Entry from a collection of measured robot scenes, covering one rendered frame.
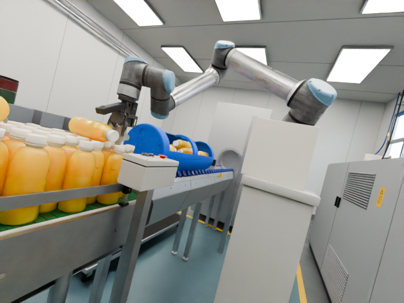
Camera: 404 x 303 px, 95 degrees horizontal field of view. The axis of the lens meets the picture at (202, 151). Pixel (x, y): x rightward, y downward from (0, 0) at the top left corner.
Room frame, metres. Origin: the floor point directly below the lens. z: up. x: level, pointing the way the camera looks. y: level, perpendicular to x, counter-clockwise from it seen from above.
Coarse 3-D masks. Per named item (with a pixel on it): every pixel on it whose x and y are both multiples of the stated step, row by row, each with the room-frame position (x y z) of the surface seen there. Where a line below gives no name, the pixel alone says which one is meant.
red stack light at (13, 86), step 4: (0, 80) 0.72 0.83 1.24; (4, 80) 0.72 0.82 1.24; (8, 80) 0.73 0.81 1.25; (0, 84) 0.72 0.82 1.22; (4, 84) 0.72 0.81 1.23; (8, 84) 0.73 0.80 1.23; (12, 84) 0.74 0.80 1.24; (16, 84) 0.76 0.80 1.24; (4, 88) 0.73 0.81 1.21; (8, 88) 0.73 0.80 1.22; (12, 88) 0.74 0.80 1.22; (16, 88) 0.76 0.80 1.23; (16, 92) 0.76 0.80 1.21
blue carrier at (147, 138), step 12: (132, 132) 1.06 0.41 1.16; (144, 132) 1.03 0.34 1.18; (156, 132) 1.00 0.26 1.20; (132, 144) 1.05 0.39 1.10; (144, 144) 1.02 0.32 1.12; (156, 144) 0.99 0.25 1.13; (168, 144) 1.03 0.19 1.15; (192, 144) 1.36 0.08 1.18; (204, 144) 1.82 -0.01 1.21; (168, 156) 1.03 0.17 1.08; (180, 156) 1.16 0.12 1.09; (192, 156) 1.33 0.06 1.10; (204, 156) 1.55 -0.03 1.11; (180, 168) 1.27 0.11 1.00; (192, 168) 1.46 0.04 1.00; (204, 168) 1.72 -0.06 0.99
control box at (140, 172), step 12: (132, 156) 0.58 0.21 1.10; (144, 156) 0.63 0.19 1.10; (156, 156) 0.73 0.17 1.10; (120, 168) 0.60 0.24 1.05; (132, 168) 0.58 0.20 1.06; (144, 168) 0.56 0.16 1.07; (156, 168) 0.61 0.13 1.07; (168, 168) 0.68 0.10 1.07; (120, 180) 0.59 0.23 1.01; (132, 180) 0.57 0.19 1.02; (144, 180) 0.57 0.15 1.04; (156, 180) 0.63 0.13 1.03; (168, 180) 0.70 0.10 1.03
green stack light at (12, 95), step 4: (0, 88) 0.72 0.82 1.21; (0, 92) 0.72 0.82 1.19; (4, 92) 0.73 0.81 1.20; (8, 92) 0.74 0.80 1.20; (12, 92) 0.75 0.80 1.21; (4, 96) 0.73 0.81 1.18; (8, 96) 0.74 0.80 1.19; (12, 96) 0.75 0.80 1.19; (8, 100) 0.74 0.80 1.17; (12, 100) 0.75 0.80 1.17
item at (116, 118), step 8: (120, 96) 0.77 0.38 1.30; (128, 104) 0.82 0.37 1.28; (136, 104) 0.83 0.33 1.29; (112, 112) 0.78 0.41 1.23; (120, 112) 0.77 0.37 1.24; (128, 112) 0.80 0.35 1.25; (112, 120) 0.78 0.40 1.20; (120, 120) 0.76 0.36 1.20; (128, 120) 0.80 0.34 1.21; (136, 120) 0.83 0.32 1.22
